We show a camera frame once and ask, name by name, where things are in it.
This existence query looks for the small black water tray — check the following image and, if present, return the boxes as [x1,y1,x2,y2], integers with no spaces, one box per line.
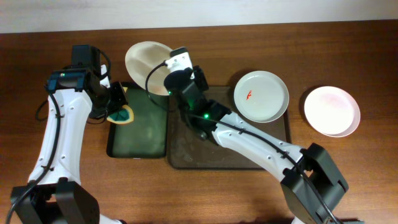
[106,82,168,159]

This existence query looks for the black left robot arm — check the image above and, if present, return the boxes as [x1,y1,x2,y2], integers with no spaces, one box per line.
[6,68,126,223]

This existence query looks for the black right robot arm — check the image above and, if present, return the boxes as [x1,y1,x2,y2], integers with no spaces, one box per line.
[164,66,349,223]

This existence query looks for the green and yellow sponge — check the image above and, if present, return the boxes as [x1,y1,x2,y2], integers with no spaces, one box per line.
[106,87,134,125]

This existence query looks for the large brown tray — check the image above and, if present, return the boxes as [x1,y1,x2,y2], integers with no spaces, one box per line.
[166,86,292,170]

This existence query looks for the white plate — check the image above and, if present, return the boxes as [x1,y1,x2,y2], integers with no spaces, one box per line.
[233,70,289,123]
[125,41,172,96]
[303,86,361,138]

